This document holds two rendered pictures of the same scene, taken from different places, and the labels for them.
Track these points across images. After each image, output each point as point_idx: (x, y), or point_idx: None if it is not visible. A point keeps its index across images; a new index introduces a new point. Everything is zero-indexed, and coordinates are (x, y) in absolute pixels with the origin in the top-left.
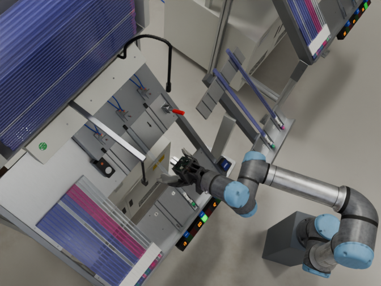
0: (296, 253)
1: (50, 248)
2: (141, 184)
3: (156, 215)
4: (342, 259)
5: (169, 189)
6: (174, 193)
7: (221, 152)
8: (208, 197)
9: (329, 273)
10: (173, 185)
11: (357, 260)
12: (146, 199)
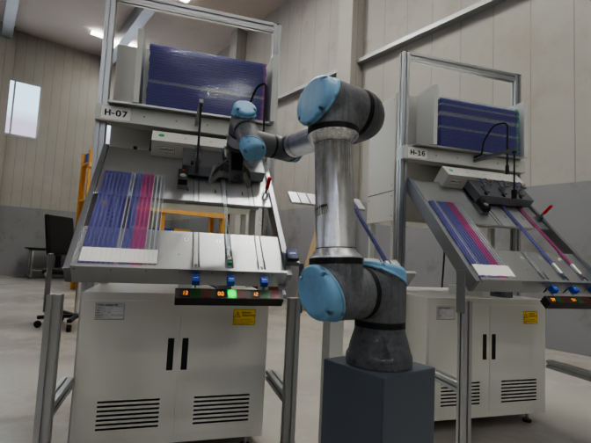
0: (343, 419)
1: (92, 183)
2: (209, 323)
3: (186, 240)
4: (302, 102)
5: (218, 236)
6: (219, 243)
7: (328, 357)
8: (252, 269)
9: (332, 275)
10: (214, 169)
11: (312, 82)
12: (208, 429)
